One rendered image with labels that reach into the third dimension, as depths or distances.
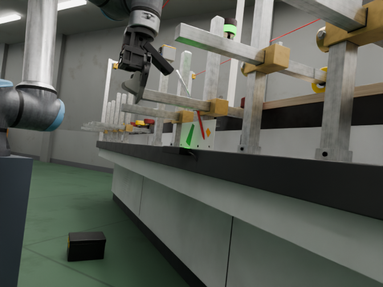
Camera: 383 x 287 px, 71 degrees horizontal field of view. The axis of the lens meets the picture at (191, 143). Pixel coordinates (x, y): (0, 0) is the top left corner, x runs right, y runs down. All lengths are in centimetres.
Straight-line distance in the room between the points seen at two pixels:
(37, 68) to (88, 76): 621
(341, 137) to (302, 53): 451
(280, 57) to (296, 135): 29
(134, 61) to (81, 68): 693
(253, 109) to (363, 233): 38
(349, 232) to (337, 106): 22
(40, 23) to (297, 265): 129
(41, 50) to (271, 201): 105
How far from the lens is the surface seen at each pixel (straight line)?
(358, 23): 56
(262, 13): 82
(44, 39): 132
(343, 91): 57
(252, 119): 73
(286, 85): 491
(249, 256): 108
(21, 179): 116
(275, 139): 97
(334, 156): 54
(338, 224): 57
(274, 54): 71
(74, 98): 768
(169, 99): 85
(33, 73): 128
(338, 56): 59
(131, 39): 85
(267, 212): 69
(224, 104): 90
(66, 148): 763
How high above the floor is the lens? 69
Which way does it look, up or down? 2 degrees up
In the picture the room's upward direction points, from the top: 6 degrees clockwise
